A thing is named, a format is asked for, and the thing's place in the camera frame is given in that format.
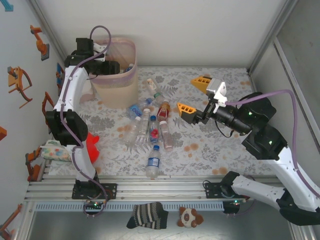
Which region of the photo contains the blue orange wall sticker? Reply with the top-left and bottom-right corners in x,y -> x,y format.
55,62 -> 66,91

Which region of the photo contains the red plastic toy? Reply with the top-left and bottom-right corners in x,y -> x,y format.
86,132 -> 101,165

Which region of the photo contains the pink bin liner bag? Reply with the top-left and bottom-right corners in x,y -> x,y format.
89,37 -> 139,87

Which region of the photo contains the tall blue cap water bottle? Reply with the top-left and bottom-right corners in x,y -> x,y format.
145,144 -> 162,180

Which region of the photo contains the floral table cloth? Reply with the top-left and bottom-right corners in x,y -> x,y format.
48,66 -> 283,177

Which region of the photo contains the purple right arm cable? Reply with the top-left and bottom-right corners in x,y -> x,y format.
224,89 -> 320,217

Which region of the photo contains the brown white plush toy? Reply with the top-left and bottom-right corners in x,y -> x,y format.
178,206 -> 205,230

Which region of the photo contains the black white striped sock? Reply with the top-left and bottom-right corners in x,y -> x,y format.
126,201 -> 170,230

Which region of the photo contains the orange red label bottle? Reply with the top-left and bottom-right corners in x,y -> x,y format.
156,99 -> 172,120

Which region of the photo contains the colourful soft tissue pack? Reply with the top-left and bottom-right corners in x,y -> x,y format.
39,139 -> 73,163

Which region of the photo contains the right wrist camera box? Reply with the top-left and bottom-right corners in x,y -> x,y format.
206,78 -> 229,106

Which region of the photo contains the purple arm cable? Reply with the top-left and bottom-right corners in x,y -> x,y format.
59,24 -> 112,218
224,89 -> 320,217

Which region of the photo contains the aluminium frame post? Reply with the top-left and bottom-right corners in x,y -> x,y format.
246,0 -> 300,76
27,0 -> 75,71

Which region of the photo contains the blue cap bottle flower label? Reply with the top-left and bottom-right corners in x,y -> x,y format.
147,115 -> 162,145

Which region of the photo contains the perforated cable tray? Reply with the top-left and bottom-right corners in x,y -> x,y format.
33,201 -> 225,212

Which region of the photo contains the orange chair shaped sticker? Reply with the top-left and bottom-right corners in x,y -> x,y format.
6,66 -> 33,109

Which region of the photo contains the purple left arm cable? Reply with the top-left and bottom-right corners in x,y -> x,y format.
59,24 -> 112,218

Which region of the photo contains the clear bottle white cap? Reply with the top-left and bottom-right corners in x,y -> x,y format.
138,107 -> 151,138
124,115 -> 143,148

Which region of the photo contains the crushed clear bottle blue label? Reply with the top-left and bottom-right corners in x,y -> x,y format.
127,97 -> 154,119

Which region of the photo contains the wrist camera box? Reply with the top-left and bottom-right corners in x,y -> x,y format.
92,42 -> 110,62
206,78 -> 229,106

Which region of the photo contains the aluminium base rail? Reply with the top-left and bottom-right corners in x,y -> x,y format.
24,174 -> 301,201

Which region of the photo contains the beige ribbed plastic bin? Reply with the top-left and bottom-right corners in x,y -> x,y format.
89,37 -> 139,110

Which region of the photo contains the clear bottle orange white label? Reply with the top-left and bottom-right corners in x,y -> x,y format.
146,77 -> 165,105

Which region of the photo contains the pinkish bottle white cap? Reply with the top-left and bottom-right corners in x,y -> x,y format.
159,120 -> 175,150

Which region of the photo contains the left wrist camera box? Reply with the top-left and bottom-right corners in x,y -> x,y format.
92,42 -> 110,62

